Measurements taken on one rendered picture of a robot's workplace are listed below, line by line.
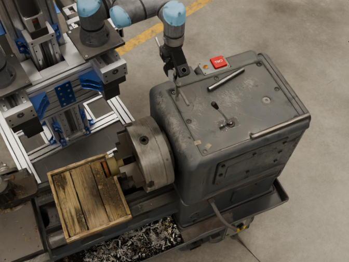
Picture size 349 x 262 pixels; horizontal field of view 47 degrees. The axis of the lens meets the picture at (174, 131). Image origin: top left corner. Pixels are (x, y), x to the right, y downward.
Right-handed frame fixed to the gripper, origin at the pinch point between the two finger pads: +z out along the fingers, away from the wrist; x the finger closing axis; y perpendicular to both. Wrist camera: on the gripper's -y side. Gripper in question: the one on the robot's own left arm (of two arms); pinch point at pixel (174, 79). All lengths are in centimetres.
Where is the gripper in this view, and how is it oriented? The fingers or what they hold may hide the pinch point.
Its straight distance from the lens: 162.3
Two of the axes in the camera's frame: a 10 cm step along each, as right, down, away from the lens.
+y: -4.1, -7.8, 4.7
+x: -9.1, 3.4, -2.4
